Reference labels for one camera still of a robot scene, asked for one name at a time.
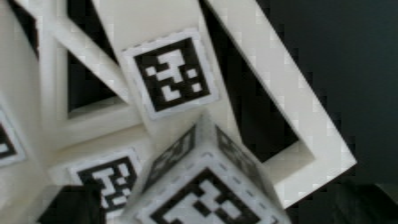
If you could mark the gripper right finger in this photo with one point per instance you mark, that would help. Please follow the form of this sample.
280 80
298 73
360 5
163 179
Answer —
349 203

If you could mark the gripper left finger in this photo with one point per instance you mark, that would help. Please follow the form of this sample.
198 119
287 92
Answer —
76 207

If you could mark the white chair leg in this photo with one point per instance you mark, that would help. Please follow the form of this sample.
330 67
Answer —
206 186

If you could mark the white chair back frame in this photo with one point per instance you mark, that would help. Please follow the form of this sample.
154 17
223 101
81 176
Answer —
118 68

